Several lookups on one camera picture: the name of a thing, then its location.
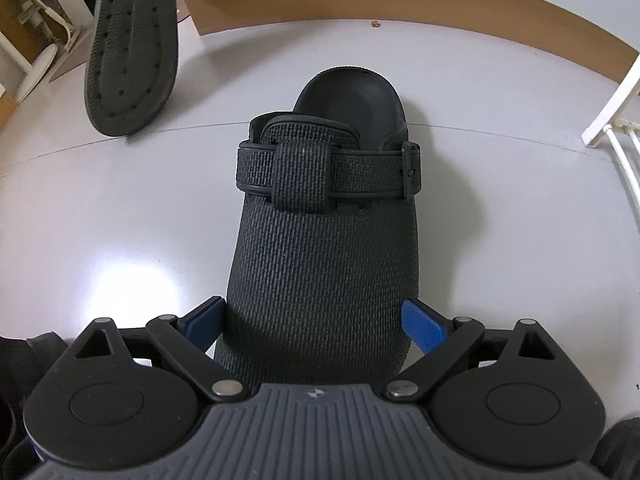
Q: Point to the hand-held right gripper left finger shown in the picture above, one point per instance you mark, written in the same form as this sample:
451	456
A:
202	320

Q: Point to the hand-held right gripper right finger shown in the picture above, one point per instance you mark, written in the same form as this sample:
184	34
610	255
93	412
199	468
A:
422	325

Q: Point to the black textured slip-on shoe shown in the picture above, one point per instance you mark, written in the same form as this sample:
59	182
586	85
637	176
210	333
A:
325	260
130	60

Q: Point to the white shoe rack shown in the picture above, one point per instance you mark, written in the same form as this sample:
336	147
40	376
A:
597	135

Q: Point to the white standing fan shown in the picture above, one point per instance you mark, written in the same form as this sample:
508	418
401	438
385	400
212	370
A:
40	67

